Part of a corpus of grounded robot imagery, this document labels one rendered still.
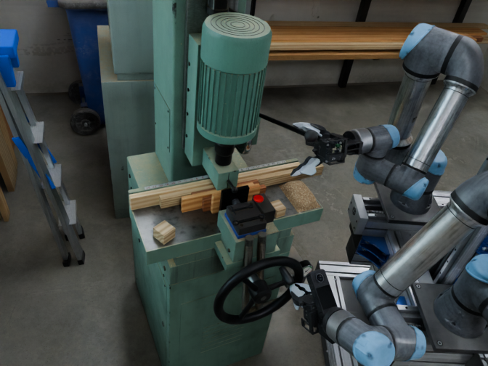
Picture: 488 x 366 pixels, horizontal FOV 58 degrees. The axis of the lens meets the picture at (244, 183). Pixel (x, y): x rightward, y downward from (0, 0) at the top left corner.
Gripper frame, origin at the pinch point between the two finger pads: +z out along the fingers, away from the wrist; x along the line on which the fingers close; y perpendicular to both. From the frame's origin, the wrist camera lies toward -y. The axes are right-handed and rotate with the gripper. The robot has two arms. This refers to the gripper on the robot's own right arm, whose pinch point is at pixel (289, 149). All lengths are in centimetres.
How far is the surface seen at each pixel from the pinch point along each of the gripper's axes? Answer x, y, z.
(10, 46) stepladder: -23, -79, 67
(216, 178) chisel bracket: 12.3, -16.9, 15.6
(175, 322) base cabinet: 66, -20, 31
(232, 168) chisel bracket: 9.5, -16.0, 10.6
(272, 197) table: 23.1, -17.2, -4.7
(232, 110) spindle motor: -12.0, -4.6, 15.5
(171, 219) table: 23.7, -17.5, 30.5
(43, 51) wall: 2, -266, 51
